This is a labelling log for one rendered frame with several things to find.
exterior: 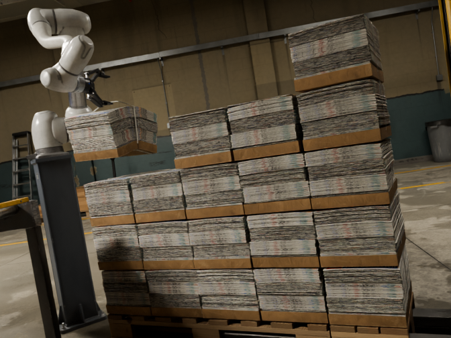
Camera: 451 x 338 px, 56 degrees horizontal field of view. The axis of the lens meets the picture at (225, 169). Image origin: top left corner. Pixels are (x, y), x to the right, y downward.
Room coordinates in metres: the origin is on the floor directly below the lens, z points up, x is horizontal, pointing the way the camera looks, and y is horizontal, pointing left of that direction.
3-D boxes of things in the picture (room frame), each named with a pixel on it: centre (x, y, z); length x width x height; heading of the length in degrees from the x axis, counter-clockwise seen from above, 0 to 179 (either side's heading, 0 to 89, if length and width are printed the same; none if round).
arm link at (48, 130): (2.56, 1.00, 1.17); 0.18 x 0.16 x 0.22; 118
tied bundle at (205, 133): (2.03, 0.01, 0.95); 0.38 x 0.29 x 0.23; 153
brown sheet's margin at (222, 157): (2.03, 0.01, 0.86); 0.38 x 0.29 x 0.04; 153
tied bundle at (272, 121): (1.89, -0.26, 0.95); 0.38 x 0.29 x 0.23; 152
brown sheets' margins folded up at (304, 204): (2.08, 0.12, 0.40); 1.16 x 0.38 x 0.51; 63
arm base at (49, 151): (2.54, 1.03, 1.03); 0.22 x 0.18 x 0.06; 120
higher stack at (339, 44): (1.75, -0.52, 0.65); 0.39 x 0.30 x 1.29; 153
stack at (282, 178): (2.08, 0.13, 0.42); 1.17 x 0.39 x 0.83; 63
